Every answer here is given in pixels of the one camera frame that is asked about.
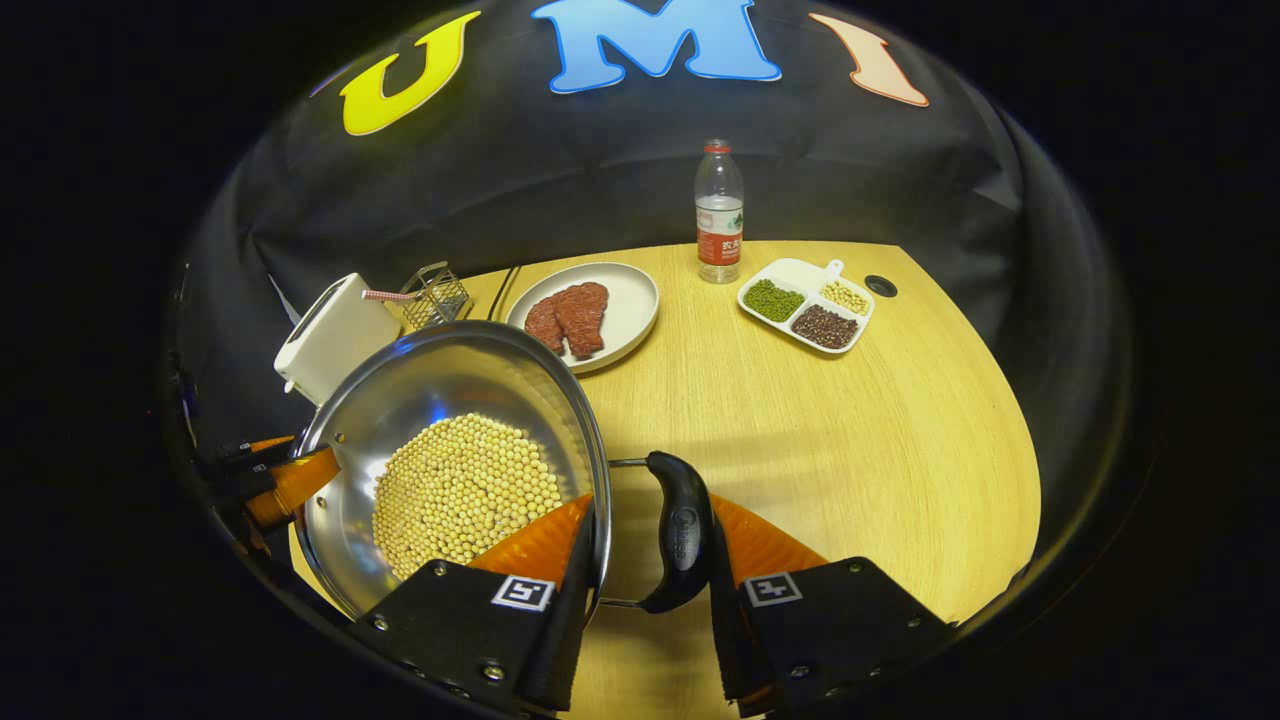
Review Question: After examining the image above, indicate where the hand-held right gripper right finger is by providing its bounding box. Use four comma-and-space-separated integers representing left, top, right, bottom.
707, 494, 958, 717

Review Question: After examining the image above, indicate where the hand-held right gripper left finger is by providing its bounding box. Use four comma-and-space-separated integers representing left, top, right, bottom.
355, 490, 599, 714

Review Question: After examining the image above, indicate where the steel pot with black handle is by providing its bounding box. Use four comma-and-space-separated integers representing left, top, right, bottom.
292, 320, 717, 622

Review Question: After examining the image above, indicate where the white toaster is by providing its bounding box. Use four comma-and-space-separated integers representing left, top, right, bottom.
273, 273, 403, 407

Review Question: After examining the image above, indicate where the pile of yellow soybeans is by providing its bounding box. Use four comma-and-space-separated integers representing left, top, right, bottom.
372, 413, 564, 581

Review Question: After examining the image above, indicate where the small brown meat slice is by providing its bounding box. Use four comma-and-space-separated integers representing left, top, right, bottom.
523, 294, 568, 357

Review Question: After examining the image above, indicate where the large brown meat slice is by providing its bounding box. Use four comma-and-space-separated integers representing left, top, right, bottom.
553, 281, 611, 362

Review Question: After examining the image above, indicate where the pile of dark red beans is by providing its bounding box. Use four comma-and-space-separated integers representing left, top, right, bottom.
790, 305, 861, 351

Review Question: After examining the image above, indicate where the pile of green beans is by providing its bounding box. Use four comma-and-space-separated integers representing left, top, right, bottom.
743, 279, 806, 323

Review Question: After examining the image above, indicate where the round white plate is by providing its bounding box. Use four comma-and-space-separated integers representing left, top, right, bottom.
505, 262, 661, 375

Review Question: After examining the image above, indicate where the white divided tray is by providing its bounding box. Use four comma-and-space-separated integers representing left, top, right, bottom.
737, 258, 876, 356

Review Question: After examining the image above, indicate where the clear water bottle red label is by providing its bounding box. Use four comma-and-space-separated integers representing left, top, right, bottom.
694, 139, 746, 285

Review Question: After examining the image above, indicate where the small wire basket striped handle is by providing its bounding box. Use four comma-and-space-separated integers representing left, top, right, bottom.
362, 262, 471, 330

